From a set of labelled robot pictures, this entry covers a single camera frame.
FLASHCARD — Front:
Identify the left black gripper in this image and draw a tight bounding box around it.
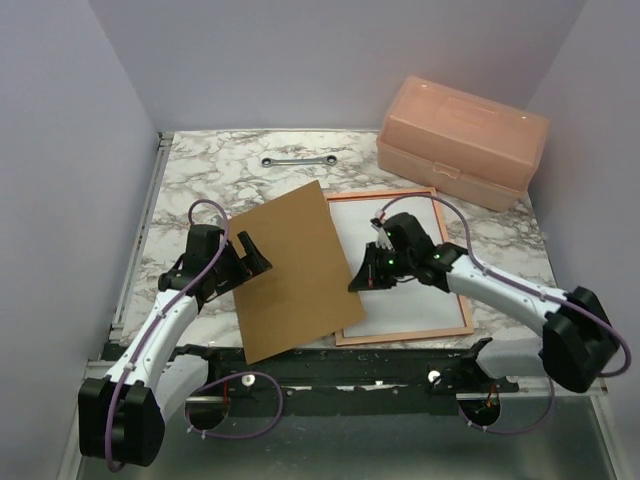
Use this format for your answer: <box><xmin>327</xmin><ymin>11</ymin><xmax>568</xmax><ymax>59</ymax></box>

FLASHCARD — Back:
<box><xmin>211</xmin><ymin>232</ymin><xmax>272</xmax><ymax>295</ymax></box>

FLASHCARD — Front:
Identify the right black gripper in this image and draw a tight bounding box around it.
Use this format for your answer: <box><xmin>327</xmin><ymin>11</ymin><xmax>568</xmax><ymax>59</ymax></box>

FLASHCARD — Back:
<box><xmin>350</xmin><ymin>241</ymin><xmax>414</xmax><ymax>291</ymax></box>

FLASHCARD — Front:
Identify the brown cardboard backing board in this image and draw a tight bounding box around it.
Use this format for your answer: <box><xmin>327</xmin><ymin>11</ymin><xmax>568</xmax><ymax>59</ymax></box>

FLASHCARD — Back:
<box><xmin>230</xmin><ymin>181</ymin><xmax>366</xmax><ymax>365</ymax></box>

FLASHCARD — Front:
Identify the red wooden picture frame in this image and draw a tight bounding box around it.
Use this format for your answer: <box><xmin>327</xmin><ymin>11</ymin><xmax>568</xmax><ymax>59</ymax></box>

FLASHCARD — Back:
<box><xmin>324</xmin><ymin>187</ymin><xmax>475</xmax><ymax>348</ymax></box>

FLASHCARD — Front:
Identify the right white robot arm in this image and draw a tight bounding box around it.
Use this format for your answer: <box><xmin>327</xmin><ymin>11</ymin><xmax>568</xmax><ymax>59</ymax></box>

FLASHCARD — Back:
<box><xmin>348</xmin><ymin>212</ymin><xmax>620</xmax><ymax>393</ymax></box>

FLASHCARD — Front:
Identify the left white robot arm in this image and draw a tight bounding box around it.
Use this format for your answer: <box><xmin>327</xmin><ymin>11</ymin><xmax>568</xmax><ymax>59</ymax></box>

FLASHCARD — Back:
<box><xmin>78</xmin><ymin>224</ymin><xmax>272</xmax><ymax>471</ymax></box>

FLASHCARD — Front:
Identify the silver ratchet wrench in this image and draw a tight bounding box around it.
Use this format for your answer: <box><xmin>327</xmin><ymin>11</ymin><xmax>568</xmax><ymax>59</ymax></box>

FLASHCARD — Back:
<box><xmin>261</xmin><ymin>155</ymin><xmax>337</xmax><ymax>168</ymax></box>

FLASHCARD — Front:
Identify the pink plastic storage box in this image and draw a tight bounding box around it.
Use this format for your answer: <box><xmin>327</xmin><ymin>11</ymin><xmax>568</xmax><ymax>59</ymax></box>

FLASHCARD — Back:
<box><xmin>376</xmin><ymin>76</ymin><xmax>550</xmax><ymax>212</ymax></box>

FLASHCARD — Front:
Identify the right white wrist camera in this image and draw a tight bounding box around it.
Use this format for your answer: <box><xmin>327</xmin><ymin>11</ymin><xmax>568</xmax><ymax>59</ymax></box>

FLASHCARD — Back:
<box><xmin>370</xmin><ymin>212</ymin><xmax>393</xmax><ymax>250</ymax></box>

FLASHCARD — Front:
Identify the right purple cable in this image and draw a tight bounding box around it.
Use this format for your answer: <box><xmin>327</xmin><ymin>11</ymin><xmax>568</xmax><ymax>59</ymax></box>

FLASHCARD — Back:
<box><xmin>377</xmin><ymin>193</ymin><xmax>631</xmax><ymax>436</ymax></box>

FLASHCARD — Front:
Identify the purple cable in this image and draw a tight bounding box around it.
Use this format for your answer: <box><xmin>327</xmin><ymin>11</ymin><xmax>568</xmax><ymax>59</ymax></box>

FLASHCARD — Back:
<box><xmin>104</xmin><ymin>199</ymin><xmax>285</xmax><ymax>474</ymax></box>
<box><xmin>377</xmin><ymin>193</ymin><xmax>631</xmax><ymax>436</ymax></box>

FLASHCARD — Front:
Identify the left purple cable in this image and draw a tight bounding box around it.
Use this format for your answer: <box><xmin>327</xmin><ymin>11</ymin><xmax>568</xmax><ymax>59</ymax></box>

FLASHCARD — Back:
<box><xmin>104</xmin><ymin>199</ymin><xmax>285</xmax><ymax>474</ymax></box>

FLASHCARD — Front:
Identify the aluminium frame rail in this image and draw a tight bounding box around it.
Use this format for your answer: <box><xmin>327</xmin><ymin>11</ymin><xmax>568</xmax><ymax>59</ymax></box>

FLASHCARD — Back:
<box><xmin>56</xmin><ymin>131</ymin><xmax>175</xmax><ymax>479</ymax></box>

